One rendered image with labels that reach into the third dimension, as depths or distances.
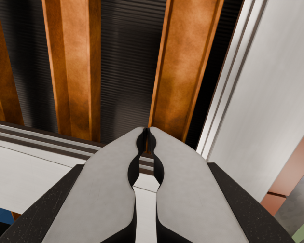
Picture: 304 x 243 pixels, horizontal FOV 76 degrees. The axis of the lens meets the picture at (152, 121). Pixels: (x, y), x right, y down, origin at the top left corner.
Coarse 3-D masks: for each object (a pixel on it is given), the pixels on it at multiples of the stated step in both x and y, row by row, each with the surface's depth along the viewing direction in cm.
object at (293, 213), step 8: (296, 192) 46; (288, 200) 48; (296, 200) 47; (280, 208) 49; (288, 208) 49; (296, 208) 48; (280, 216) 51; (288, 216) 50; (296, 216) 50; (280, 224) 52; (288, 224) 52; (296, 224) 51; (288, 232) 53
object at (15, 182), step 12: (0, 156) 33; (12, 156) 32; (24, 156) 32; (0, 168) 34; (12, 168) 34; (24, 168) 33; (0, 180) 36; (12, 180) 36; (24, 180) 35; (0, 192) 38; (12, 192) 37; (24, 192) 37; (12, 204) 39; (24, 204) 39
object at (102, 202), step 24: (120, 144) 10; (144, 144) 12; (96, 168) 9; (120, 168) 9; (72, 192) 7; (96, 192) 7; (120, 192) 7; (72, 216) 7; (96, 216) 7; (120, 216) 7; (48, 240) 6; (72, 240) 6; (96, 240) 6; (120, 240) 6
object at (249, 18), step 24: (264, 0) 17; (240, 24) 20; (240, 48) 20; (240, 72) 20; (216, 96) 24; (216, 120) 24; (0, 144) 31; (24, 144) 31; (48, 144) 31; (72, 144) 31; (96, 144) 31; (144, 168) 30
